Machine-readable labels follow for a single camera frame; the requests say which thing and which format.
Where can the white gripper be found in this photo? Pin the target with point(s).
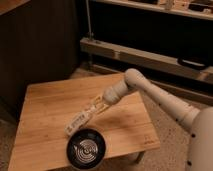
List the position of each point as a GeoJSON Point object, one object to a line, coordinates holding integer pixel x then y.
{"type": "Point", "coordinates": [111, 95]}

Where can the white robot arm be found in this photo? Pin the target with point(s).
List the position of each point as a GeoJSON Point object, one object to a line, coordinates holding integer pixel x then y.
{"type": "Point", "coordinates": [134, 80]}

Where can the black ceramic bowl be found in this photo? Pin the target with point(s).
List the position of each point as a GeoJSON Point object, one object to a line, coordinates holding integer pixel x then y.
{"type": "Point", "coordinates": [86, 149]}

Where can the long beige case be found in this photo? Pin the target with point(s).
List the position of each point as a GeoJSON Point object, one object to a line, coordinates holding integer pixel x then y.
{"type": "Point", "coordinates": [145, 59]}

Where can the wooden table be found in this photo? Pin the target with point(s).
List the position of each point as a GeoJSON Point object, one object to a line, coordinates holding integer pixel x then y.
{"type": "Point", "coordinates": [52, 109]}

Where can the metal pole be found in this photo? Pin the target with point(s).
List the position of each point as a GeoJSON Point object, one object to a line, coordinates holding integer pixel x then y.
{"type": "Point", "coordinates": [90, 33]}

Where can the wooden shelf board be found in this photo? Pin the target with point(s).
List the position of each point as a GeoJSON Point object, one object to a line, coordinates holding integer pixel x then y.
{"type": "Point", "coordinates": [175, 7]}

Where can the black case handle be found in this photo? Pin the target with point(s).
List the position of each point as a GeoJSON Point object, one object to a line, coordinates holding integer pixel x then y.
{"type": "Point", "coordinates": [192, 65]}

